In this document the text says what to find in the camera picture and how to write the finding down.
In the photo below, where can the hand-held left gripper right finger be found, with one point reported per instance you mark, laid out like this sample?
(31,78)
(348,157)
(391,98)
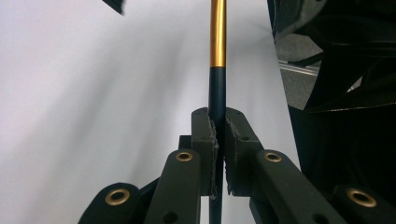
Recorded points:
(241,149)

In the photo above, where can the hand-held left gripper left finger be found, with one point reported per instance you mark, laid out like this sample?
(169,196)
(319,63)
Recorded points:
(206,146)

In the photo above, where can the black and gold chopstick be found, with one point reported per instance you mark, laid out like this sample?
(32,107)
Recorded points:
(218,46)

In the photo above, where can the metal rail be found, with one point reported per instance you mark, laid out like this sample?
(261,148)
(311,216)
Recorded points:
(299,67)

